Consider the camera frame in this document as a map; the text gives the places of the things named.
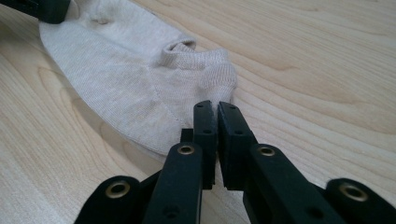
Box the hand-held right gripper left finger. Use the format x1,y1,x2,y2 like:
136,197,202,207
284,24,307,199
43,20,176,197
143,99,219,224

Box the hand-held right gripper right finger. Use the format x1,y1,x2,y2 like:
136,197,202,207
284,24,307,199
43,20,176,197
217,101,347,224

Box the white sock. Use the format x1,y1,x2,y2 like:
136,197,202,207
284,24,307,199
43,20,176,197
38,0,238,162

